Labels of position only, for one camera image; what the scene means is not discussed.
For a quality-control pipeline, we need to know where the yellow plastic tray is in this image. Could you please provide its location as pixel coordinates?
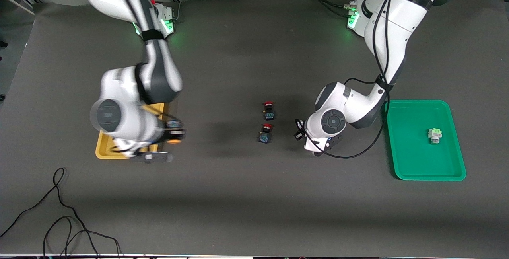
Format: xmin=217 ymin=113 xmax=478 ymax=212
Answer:
xmin=95 ymin=102 xmax=167 ymax=160

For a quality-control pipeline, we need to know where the dark gray table mat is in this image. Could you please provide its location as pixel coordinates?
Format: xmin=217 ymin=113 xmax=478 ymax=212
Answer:
xmin=0 ymin=0 xmax=509 ymax=258

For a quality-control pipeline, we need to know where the thin black loose cable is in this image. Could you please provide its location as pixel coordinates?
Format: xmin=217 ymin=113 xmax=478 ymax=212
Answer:
xmin=0 ymin=167 xmax=122 ymax=258

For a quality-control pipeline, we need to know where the orange cap push button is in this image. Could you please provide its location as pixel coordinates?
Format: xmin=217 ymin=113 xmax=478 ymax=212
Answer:
xmin=165 ymin=119 xmax=183 ymax=145

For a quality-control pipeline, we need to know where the green plastic tray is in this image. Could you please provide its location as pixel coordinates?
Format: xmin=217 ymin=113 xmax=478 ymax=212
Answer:
xmin=384 ymin=100 xmax=466 ymax=181

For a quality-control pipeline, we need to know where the red cap push button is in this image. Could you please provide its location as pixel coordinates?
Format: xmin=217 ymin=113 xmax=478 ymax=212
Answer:
xmin=262 ymin=101 xmax=277 ymax=121
xmin=258 ymin=123 xmax=274 ymax=144

